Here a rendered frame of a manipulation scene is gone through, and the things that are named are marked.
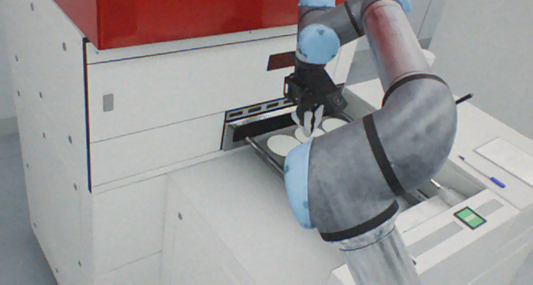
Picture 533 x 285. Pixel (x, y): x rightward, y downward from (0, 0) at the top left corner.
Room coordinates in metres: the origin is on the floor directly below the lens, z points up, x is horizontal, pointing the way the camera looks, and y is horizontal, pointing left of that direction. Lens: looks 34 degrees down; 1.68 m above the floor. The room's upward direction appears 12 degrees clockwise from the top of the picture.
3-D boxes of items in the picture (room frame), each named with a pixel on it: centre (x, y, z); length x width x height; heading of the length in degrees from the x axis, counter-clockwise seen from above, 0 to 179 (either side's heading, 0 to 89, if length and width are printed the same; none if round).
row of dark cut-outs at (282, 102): (1.28, -0.05, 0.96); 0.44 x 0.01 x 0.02; 133
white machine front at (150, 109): (1.16, 0.09, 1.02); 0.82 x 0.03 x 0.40; 133
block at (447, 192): (1.06, -0.52, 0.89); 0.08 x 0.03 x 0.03; 43
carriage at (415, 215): (0.95, -0.40, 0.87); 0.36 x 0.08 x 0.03; 133
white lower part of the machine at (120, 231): (1.41, 0.32, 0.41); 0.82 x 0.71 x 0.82; 133
